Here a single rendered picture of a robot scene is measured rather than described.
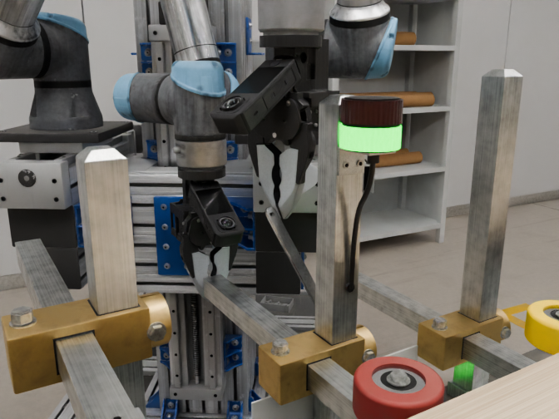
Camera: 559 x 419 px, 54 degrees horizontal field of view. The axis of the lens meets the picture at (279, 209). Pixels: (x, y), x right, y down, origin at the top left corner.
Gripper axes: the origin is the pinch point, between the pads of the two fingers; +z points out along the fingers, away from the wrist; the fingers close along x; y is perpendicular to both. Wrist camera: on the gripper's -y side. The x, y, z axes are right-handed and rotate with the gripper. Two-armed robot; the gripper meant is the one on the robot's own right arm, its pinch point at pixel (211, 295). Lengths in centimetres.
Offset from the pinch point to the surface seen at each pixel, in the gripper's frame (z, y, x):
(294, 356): -4.6, -28.5, 2.7
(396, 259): 83, 160, -191
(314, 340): -4.6, -26.7, -1.0
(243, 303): -3.5, -11.7, 0.4
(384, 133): -29.1, -34.4, -3.2
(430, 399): -8.2, -45.4, 0.0
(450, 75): -25, 171, -236
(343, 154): -26.4, -28.8, -2.8
